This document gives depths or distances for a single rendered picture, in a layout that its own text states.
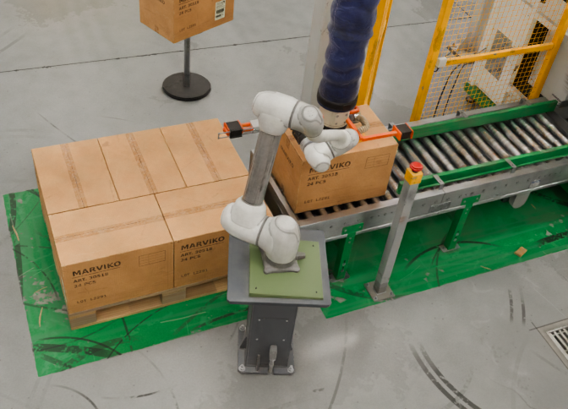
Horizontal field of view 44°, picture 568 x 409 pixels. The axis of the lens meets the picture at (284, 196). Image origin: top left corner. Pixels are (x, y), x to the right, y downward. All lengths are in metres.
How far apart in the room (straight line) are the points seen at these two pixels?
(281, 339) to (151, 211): 1.02
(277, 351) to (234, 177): 1.09
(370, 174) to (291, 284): 1.01
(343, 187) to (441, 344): 1.11
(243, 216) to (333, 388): 1.21
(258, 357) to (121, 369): 0.75
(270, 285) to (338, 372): 0.90
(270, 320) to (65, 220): 1.27
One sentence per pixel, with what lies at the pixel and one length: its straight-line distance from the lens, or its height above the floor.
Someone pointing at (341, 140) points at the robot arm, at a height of 1.23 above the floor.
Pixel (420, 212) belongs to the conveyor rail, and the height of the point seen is 0.46.
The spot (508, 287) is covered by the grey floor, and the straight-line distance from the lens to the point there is 4.82.
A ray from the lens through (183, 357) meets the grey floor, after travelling 4.06.
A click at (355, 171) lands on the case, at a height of 0.79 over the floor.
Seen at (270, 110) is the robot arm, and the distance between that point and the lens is 3.08.
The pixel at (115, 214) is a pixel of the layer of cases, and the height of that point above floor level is 0.54.
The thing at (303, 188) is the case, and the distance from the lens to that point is 3.94.
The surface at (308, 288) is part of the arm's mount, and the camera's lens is 3.41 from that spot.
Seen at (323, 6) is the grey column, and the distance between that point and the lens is 4.80.
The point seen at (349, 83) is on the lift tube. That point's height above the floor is 1.34.
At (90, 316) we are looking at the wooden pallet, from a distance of 4.16.
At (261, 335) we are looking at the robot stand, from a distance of 3.78.
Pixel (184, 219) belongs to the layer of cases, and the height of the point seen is 0.54.
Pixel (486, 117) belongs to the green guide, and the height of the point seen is 0.62.
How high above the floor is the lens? 3.36
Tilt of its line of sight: 42 degrees down
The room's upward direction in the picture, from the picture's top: 8 degrees clockwise
